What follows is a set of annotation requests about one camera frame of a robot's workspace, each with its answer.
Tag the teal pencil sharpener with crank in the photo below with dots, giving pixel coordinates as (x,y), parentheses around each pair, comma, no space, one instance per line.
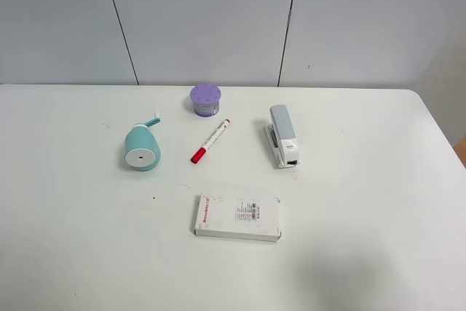
(142,151)

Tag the white and grey stapler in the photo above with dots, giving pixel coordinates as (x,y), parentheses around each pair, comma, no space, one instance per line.
(282,138)

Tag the red capped whiteboard marker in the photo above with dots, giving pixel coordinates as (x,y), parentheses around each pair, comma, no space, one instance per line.
(210,141)

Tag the purple round lidded container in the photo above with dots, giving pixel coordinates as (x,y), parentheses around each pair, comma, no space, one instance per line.
(205,99)

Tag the white flat cardboard box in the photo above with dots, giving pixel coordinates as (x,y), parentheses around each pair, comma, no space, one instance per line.
(233,217)

